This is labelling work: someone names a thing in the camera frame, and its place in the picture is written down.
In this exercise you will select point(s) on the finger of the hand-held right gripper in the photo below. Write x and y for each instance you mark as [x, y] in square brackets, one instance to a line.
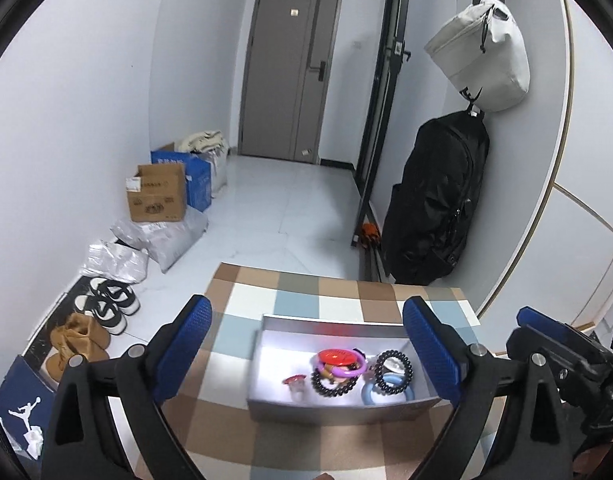
[529, 317]
[531, 352]

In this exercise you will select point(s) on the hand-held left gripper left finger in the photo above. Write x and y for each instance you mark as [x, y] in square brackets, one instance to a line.
[184, 345]

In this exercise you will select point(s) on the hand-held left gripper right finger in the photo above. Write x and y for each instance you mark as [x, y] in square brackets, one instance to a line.
[431, 352]

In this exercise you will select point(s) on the round red flag badge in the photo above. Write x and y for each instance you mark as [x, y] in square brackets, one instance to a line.
[336, 356]

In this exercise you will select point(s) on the grey box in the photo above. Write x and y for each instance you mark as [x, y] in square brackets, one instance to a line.
[281, 355]

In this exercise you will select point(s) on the silver plastic bag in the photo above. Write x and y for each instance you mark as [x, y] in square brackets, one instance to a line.
[116, 262]

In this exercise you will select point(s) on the grey plastic parcel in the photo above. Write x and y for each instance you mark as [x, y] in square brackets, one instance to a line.
[171, 235]

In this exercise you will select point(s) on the checkered tablecloth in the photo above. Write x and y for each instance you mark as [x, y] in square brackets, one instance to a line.
[296, 290]

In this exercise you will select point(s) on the orange black tool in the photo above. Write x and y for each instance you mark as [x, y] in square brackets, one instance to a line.
[370, 234]

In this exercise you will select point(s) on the black backpack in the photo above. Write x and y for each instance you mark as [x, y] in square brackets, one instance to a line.
[436, 200]

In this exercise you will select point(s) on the brown cardboard box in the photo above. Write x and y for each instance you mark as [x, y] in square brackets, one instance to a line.
[156, 195]

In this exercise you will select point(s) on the blue cardboard box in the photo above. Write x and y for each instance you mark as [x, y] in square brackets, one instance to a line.
[199, 187]

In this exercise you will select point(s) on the blue shoe box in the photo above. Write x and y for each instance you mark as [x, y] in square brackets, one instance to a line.
[21, 405]

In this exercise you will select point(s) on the beige folded cloth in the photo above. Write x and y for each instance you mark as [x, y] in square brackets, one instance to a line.
[204, 141]

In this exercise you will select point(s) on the black metal stand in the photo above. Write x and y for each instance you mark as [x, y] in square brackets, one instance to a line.
[384, 110]

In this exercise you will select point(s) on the white tote bag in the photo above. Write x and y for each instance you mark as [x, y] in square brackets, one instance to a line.
[481, 55]

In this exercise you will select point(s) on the grey door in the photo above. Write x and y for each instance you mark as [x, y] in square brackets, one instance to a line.
[281, 70]

